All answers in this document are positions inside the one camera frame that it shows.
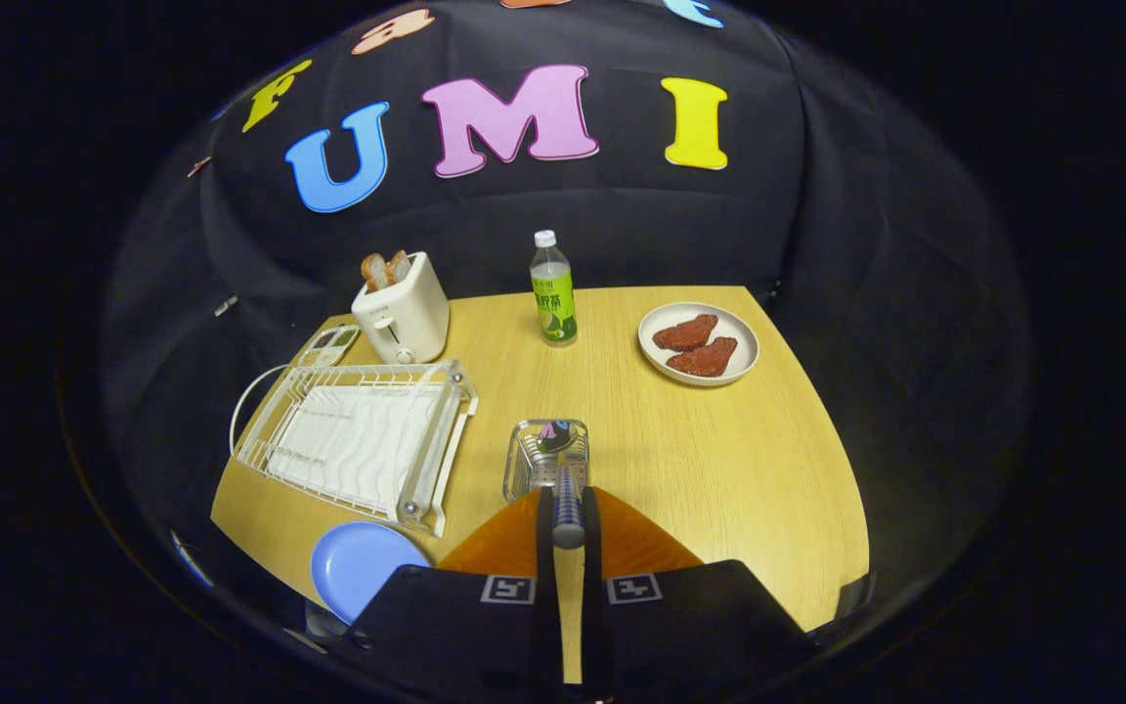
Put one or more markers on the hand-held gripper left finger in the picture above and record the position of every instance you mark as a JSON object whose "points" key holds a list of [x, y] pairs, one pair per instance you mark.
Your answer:
{"points": [[545, 606]]}

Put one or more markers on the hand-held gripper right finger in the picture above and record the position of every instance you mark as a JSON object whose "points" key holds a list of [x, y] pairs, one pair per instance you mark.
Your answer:
{"points": [[590, 626]]}

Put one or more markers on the blue plate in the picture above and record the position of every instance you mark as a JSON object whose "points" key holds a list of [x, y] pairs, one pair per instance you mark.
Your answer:
{"points": [[363, 567]]}

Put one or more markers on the white round dish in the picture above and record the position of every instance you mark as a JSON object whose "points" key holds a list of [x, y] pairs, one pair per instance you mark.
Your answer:
{"points": [[744, 337]]}

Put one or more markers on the red meat piece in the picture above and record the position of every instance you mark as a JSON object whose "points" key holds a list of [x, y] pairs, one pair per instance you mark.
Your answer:
{"points": [[705, 358], [685, 332]]}

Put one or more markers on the green label drink bottle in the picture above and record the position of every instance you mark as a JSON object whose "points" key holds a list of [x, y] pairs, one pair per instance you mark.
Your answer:
{"points": [[553, 303]]}

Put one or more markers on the white toaster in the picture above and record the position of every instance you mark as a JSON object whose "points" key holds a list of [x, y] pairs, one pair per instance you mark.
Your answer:
{"points": [[411, 318]]}

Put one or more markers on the white divided grain tray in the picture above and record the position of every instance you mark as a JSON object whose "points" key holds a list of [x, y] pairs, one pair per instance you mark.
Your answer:
{"points": [[328, 344]]}

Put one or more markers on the toasted bread slice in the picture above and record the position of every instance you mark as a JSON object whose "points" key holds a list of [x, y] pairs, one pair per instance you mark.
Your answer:
{"points": [[399, 266], [374, 272]]}

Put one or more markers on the silver backdrop clip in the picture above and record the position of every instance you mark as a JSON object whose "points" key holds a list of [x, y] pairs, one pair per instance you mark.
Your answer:
{"points": [[226, 306]]}

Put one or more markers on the red backdrop clip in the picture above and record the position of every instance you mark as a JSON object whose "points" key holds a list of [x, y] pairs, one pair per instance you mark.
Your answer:
{"points": [[198, 166]]}

